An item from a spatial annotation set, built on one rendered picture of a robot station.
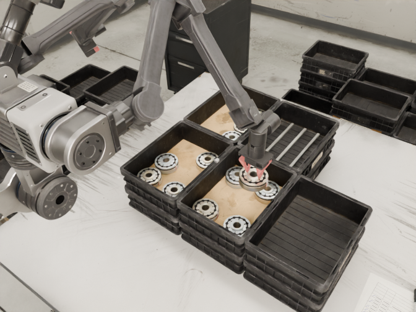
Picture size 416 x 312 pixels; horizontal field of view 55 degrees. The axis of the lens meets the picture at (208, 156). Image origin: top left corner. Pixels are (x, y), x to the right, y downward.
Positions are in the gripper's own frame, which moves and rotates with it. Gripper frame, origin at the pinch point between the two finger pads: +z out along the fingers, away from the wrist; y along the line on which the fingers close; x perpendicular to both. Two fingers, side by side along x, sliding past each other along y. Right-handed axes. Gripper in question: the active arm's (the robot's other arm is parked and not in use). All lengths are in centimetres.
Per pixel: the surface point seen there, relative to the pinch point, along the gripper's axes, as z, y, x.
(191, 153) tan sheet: 23.0, 40.8, -13.6
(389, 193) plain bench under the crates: 34, -37, -57
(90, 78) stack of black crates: 69, 195, -70
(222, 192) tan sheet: 22.8, 15.4, -3.1
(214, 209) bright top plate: 20.1, 10.9, 8.0
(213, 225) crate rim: 13.2, 3.4, 18.5
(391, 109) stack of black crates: 53, -10, -151
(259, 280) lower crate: 31.5, -16.3, 16.5
